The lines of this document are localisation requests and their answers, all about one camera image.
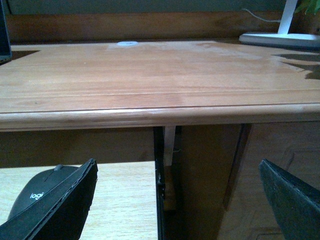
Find black logi computer mouse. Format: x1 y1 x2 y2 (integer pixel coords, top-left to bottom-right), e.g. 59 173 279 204
7 164 78 220

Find wooden keyboard drawer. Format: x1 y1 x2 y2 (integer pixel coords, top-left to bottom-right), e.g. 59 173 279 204
0 161 159 240

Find grey open laptop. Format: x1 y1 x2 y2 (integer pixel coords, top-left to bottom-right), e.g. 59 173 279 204
0 0 12 65

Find wooden desk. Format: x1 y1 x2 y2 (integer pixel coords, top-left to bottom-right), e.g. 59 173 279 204
0 12 320 240

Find white lamp cable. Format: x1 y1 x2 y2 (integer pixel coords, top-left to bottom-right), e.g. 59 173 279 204
241 8 282 24

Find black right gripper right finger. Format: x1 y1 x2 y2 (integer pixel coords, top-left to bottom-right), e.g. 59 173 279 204
259 159 320 240

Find white round cable grommet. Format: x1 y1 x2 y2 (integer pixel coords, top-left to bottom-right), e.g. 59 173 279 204
117 41 139 47

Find green plant leaves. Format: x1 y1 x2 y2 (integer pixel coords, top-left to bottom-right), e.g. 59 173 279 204
294 0 320 15

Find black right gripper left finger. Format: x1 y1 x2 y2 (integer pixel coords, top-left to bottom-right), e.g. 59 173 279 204
0 159 98 240

